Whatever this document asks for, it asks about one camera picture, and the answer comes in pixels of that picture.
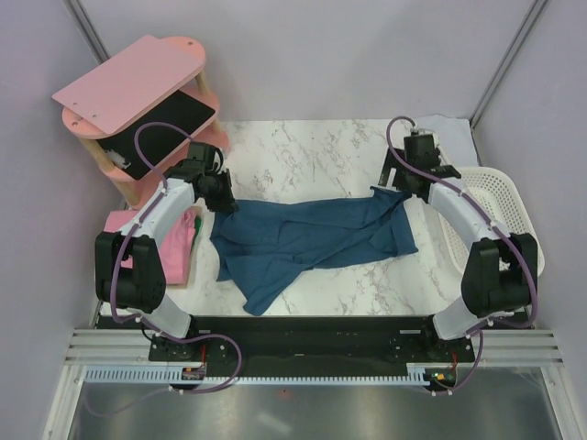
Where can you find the aluminium rail frame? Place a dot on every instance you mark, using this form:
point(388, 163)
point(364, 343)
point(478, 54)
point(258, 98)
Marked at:
point(501, 348)

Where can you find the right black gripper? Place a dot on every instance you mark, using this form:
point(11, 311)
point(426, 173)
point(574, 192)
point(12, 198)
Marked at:
point(393, 161)

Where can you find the green item under shirt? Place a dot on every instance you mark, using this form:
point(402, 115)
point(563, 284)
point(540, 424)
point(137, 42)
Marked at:
point(197, 226)

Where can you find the folded pink t shirt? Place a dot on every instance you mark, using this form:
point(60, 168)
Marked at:
point(118, 218)

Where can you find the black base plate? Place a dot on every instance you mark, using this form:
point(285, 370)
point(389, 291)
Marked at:
point(395, 338)

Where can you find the small white shelf clip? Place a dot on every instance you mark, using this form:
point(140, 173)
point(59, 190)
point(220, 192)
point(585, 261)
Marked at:
point(119, 160)

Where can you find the white plastic laundry basket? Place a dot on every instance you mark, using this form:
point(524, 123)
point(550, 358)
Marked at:
point(499, 197)

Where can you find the white cloth in corner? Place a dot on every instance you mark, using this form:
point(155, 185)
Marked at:
point(454, 138)

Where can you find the white cable duct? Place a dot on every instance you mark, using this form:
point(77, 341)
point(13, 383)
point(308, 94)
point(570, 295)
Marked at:
point(192, 376)

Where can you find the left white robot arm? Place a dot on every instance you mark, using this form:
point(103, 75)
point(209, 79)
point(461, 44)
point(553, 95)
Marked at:
point(129, 275)

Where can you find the dark blue t shirt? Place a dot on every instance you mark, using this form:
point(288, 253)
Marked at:
point(264, 246)

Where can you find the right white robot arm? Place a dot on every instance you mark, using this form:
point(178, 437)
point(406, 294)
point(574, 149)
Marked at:
point(500, 276)

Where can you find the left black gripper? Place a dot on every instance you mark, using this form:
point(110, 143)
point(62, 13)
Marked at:
point(227, 203)

